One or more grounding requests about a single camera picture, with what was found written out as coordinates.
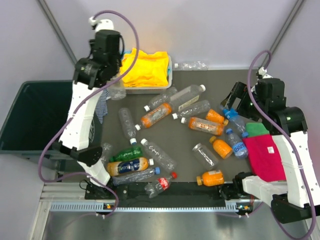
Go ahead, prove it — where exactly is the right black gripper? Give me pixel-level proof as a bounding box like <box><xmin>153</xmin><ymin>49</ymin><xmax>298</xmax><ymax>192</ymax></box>
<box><xmin>221</xmin><ymin>81</ymin><xmax>267</xmax><ymax>121</ymax></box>

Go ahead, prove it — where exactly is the clear bottle white cap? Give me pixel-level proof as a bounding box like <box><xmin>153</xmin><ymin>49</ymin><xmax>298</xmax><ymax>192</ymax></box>
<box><xmin>118</xmin><ymin>107</ymin><xmax>137</xmax><ymax>145</ymax></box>

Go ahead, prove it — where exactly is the orange bottle tall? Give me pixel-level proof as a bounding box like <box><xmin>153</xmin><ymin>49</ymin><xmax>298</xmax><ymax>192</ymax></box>
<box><xmin>134</xmin><ymin>102</ymin><xmax>172</xmax><ymax>131</ymax></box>

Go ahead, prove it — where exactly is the large clear bottle with label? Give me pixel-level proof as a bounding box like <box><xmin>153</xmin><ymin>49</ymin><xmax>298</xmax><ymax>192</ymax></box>
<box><xmin>168</xmin><ymin>84</ymin><xmax>206</xmax><ymax>112</ymax></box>

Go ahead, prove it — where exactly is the clear jar without cap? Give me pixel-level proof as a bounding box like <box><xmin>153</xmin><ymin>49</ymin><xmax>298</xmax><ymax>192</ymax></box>
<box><xmin>192</xmin><ymin>143</ymin><xmax>218</xmax><ymax>171</ymax></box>

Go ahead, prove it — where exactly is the clear crushed bottle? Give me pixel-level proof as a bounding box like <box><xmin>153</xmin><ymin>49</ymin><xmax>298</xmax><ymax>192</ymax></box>
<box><xmin>140</xmin><ymin>138</ymin><xmax>177</xmax><ymax>173</ymax></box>

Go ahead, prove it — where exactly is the orange bottle with dark label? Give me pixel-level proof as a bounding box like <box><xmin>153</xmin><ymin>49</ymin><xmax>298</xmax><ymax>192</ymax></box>
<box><xmin>106</xmin><ymin>157</ymin><xmax>155</xmax><ymax>177</ymax></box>

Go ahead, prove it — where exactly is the red cap cola bottle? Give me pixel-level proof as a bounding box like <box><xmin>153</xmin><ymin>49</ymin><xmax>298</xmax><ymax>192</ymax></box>
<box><xmin>144</xmin><ymin>171</ymin><xmax>178</xmax><ymax>199</ymax></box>

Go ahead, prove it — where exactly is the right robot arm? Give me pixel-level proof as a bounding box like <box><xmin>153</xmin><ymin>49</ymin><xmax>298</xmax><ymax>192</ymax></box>
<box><xmin>221</xmin><ymin>78</ymin><xmax>320</xmax><ymax>224</ymax></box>

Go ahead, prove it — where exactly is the blue cap bottle by right arm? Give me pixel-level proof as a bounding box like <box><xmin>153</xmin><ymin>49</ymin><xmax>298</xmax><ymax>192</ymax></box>
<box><xmin>222</xmin><ymin>108</ymin><xmax>249</xmax><ymax>138</ymax></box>

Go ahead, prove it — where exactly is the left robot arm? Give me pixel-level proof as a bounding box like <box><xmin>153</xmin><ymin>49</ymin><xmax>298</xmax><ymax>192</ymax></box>
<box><xmin>52</xmin><ymin>29</ymin><xmax>124</xmax><ymax>199</ymax></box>

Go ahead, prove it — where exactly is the dark green plastic bin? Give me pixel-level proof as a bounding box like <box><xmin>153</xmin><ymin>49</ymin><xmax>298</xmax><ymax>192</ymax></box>
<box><xmin>0</xmin><ymin>80</ymin><xmax>103</xmax><ymax>166</ymax></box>

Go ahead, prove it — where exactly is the green cloth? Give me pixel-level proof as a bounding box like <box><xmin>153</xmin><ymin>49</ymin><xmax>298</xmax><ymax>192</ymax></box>
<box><xmin>245</xmin><ymin>122</ymin><xmax>270</xmax><ymax>137</ymax></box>

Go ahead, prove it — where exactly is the yellow cloth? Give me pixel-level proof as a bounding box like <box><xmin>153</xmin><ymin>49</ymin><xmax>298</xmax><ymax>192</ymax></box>
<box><xmin>122</xmin><ymin>50</ymin><xmax>169</xmax><ymax>88</ymax></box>

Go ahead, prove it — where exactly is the blue striped cloth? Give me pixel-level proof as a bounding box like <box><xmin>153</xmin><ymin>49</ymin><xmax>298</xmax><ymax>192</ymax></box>
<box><xmin>94</xmin><ymin>89</ymin><xmax>111</xmax><ymax>124</ymax></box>

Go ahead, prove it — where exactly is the blue label bottle right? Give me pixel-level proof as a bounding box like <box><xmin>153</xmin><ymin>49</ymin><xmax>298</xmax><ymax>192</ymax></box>
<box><xmin>225</xmin><ymin>128</ymin><xmax>249</xmax><ymax>159</ymax></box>

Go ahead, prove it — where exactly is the white plastic basket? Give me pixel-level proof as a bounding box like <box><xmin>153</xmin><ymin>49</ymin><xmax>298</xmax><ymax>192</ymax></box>
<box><xmin>124</xmin><ymin>55</ymin><xmax>173</xmax><ymax>95</ymax></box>

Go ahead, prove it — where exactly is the clear ribbed bottle middle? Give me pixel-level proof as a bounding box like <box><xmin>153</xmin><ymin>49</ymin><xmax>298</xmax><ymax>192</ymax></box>
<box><xmin>172</xmin><ymin>100</ymin><xmax>211</xmax><ymax>120</ymax></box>

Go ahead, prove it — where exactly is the magenta cloth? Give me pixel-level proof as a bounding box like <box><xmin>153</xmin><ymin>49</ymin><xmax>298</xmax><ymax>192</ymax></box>
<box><xmin>243</xmin><ymin>134</ymin><xmax>286</xmax><ymax>183</ymax></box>

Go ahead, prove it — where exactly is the orange bottle with white label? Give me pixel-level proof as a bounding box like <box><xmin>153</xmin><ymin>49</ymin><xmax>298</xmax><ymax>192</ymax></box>
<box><xmin>180</xmin><ymin>117</ymin><xmax>224</xmax><ymax>136</ymax></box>

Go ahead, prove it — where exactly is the orange bottle near front edge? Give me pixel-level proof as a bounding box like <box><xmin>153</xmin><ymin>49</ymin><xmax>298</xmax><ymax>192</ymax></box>
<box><xmin>196</xmin><ymin>170</ymin><xmax>225</xmax><ymax>187</ymax></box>

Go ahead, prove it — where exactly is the crushed green bottle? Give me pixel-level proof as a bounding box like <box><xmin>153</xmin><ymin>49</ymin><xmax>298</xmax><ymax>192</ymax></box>
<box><xmin>109</xmin><ymin>146</ymin><xmax>143</xmax><ymax>163</ymax></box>

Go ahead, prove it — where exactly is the clear bottle blue cap front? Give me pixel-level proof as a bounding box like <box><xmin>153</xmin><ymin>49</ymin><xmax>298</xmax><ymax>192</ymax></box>
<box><xmin>112</xmin><ymin>167</ymin><xmax>161</xmax><ymax>186</ymax></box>

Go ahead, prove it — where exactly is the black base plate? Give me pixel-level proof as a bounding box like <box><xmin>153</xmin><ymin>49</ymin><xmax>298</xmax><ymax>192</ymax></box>
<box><xmin>84</xmin><ymin>181</ymin><xmax>265</xmax><ymax>201</ymax></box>

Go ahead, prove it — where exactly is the grey cable duct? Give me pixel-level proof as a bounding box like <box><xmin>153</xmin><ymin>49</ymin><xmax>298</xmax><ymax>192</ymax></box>
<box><xmin>50</xmin><ymin>202</ymin><xmax>239</xmax><ymax>213</ymax></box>

